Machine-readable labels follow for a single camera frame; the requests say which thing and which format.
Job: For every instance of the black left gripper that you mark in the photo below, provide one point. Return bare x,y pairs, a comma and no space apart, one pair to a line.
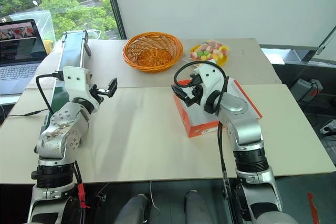
95,92

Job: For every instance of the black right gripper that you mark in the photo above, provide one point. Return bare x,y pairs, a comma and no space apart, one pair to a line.
194,97

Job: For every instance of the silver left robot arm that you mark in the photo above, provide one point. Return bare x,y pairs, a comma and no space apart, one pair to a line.
63,129

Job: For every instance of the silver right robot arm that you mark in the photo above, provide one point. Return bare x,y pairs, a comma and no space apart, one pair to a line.
244,129

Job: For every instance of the orange and white box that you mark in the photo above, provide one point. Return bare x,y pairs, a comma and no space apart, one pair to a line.
200,129

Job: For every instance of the green conveyor belt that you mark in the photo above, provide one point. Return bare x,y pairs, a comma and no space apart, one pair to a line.
71,51

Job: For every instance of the orange woven basket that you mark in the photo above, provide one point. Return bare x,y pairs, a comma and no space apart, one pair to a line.
136,62

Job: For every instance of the bag of colourful candies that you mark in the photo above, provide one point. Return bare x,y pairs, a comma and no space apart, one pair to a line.
207,51

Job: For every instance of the yellow plate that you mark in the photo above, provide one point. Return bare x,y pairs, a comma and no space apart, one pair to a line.
222,61

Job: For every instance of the yellow round object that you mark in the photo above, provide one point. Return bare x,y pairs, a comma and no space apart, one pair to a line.
48,46

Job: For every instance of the black window pillar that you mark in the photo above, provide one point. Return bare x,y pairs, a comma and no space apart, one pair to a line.
114,6

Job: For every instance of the clear plastic container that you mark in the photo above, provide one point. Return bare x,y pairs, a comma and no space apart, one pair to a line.
46,23

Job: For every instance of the grey laptop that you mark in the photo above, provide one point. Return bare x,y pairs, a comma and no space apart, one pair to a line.
15,69

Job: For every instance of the grey power brick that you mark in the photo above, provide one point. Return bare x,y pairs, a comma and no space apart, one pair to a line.
305,89

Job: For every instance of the dark grey rounded shape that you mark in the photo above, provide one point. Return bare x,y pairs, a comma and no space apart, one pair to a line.
197,207
135,209

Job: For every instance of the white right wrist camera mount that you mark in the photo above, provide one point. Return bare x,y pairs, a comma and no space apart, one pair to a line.
210,77

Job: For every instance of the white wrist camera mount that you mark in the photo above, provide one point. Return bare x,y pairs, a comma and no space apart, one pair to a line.
210,77
76,82

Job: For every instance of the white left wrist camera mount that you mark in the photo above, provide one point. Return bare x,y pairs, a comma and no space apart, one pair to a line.
76,82

